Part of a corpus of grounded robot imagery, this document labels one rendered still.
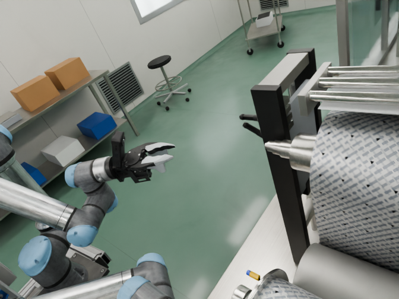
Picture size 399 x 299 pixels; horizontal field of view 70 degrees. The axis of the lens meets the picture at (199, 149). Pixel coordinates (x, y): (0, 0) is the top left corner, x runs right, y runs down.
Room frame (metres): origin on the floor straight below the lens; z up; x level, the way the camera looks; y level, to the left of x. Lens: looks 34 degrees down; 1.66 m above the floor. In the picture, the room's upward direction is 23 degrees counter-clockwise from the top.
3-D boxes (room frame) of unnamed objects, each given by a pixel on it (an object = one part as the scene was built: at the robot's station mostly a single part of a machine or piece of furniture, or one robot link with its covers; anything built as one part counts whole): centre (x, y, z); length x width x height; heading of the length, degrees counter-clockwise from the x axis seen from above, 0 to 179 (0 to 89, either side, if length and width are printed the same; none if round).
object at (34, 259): (0.76, 0.65, 0.98); 0.13 x 0.12 x 0.14; 161
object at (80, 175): (0.80, 0.36, 1.21); 0.11 x 0.08 x 0.09; 71
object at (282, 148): (0.40, -0.14, 1.33); 0.06 x 0.03 x 0.03; 38
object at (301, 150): (0.35, -0.17, 1.33); 0.06 x 0.06 x 0.06; 38
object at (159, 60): (3.93, 0.03, 0.31); 0.55 x 0.53 x 0.62; 128
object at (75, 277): (0.76, 0.66, 0.87); 0.15 x 0.15 x 0.10
